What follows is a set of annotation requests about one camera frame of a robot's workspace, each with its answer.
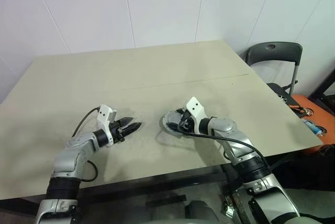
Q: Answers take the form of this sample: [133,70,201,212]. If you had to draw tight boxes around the dark rounded shape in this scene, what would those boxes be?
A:
[184,199,219,224]

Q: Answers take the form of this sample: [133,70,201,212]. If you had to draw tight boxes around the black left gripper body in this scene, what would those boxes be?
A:
[108,119,126,144]

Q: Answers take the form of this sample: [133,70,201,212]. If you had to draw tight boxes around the dark grey folding chair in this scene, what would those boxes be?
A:
[238,41,304,104]

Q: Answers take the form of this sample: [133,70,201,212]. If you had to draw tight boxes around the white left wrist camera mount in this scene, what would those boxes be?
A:
[96,104,117,148]

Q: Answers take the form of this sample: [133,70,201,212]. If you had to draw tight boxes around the grey round motor cover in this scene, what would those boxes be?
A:
[160,110,185,133]

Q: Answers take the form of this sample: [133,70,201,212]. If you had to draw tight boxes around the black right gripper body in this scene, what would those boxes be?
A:
[177,110,201,133]

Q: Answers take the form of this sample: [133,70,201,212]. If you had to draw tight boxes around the blue cylindrical tool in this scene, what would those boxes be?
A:
[302,119,328,137]

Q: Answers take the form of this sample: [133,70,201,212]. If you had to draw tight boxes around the dark wooden furniture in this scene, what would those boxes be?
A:
[310,69,335,99]

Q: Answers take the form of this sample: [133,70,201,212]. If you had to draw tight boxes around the silver metal latch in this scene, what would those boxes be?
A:
[221,199,236,217]

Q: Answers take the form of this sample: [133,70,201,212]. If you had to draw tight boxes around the black metal table frame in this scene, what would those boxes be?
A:
[75,155,252,224]

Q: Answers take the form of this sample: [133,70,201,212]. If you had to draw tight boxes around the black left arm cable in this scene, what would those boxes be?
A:
[72,107,100,183]

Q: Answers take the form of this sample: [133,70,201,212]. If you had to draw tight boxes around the orange box with tools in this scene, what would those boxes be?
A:
[290,93,335,156]

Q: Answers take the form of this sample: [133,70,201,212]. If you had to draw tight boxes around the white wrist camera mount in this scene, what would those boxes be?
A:
[184,96,205,133]
[96,104,117,148]

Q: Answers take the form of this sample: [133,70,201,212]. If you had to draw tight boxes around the black flat bar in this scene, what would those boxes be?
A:
[145,194,187,208]

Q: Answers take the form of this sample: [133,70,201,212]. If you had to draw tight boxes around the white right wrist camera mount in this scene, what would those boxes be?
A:
[184,96,205,133]

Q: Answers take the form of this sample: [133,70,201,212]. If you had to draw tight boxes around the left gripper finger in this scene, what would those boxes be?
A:
[119,116,135,128]
[121,121,143,138]

